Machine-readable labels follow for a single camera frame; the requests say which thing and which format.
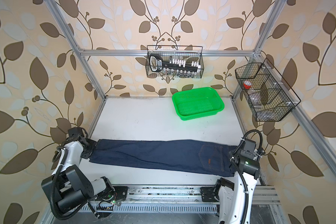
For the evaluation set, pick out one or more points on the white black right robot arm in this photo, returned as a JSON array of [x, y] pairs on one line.
[[236, 197]]

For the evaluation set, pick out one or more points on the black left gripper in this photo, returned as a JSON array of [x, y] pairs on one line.
[[92, 143]]

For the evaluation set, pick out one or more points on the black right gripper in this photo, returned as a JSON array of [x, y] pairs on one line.
[[233, 152]]

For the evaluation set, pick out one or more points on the black handheld tool in basket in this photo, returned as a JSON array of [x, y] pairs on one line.
[[157, 64]]

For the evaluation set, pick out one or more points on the black wire basket wall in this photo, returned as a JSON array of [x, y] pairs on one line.
[[278, 98], [174, 61]]

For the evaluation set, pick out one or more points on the black wire basket right wall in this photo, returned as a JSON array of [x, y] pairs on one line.
[[278, 98]]

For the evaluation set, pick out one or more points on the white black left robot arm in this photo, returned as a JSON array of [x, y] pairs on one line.
[[68, 190]]

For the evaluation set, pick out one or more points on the green perforated plastic basket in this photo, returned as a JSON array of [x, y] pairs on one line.
[[197, 103]]

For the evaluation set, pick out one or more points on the black wire basket back wall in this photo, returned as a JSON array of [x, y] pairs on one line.
[[174, 61]]

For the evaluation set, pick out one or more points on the red capped clear bottle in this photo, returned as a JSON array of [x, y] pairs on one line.
[[253, 95]]

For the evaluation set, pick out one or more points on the dark blue denim trousers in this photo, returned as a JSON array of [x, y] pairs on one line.
[[178, 155]]

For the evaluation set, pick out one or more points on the aluminium frame structure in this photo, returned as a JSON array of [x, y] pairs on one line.
[[323, 147]]

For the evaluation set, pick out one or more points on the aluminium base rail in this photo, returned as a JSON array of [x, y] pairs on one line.
[[191, 199]]

